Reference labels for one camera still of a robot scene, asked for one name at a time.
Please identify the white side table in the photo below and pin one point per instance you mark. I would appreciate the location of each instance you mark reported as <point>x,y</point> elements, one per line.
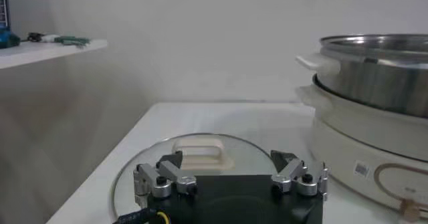
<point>50,51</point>

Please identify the dark laptop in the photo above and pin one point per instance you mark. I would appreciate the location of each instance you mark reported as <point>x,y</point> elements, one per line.
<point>3,11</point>

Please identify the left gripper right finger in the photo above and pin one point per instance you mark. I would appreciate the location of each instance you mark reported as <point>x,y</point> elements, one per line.
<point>294,173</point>

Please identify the green grey hand tool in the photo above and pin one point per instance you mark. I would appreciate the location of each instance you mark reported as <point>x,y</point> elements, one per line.
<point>72,40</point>

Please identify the small white adapter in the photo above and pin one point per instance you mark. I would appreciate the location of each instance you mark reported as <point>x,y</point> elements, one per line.
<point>50,38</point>

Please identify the cream electric cooking pot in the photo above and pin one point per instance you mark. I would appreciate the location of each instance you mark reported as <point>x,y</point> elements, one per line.
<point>351,138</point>

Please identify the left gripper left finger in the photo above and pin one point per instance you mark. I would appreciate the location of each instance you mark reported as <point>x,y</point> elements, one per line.
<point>167,173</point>

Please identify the stainless perforated steamer basket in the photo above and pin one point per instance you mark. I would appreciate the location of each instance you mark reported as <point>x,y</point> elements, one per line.
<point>378,78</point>

